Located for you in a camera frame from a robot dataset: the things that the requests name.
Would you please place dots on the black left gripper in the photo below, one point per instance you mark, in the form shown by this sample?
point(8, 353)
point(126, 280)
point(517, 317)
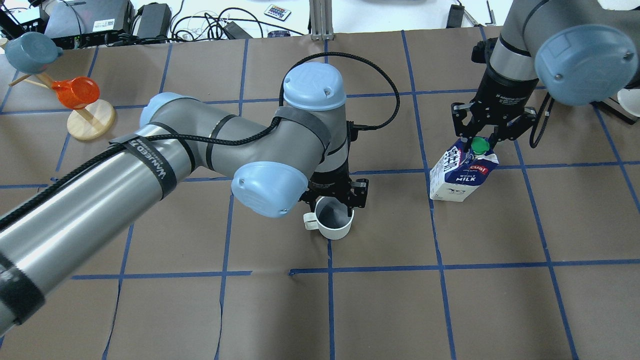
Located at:
point(330, 183)

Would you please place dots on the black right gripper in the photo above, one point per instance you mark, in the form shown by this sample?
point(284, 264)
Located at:
point(501, 93)

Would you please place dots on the white ribbed cup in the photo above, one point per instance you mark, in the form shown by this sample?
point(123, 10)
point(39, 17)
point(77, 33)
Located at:
point(332, 218)

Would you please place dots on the whole milk carton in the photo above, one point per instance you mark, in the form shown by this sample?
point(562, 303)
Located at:
point(458, 172)

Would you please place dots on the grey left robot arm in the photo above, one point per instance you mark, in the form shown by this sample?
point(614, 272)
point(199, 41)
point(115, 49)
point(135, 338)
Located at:
point(301, 156)

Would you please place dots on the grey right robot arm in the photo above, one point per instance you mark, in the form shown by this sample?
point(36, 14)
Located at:
point(574, 52)

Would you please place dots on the orange plastic cup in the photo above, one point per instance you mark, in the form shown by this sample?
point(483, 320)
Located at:
point(76, 93)

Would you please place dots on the white bowl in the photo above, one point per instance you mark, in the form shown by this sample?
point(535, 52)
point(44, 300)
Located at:
point(629, 100)

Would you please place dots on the small remote control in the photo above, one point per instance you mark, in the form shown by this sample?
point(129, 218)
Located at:
point(277, 12)

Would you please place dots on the black power adapter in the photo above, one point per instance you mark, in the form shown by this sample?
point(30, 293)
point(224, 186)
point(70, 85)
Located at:
point(153, 21)

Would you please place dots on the wooden mug tree stand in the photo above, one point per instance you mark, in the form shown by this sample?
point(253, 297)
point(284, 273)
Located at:
point(84, 124)

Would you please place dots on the black electronics box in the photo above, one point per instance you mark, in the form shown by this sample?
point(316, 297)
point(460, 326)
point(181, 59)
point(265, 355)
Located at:
point(87, 23)

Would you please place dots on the blue-grey mug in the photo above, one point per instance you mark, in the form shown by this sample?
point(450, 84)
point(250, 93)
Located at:
point(32, 53)

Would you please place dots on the aluminium frame post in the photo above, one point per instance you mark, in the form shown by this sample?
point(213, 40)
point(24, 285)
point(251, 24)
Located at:
point(321, 20)

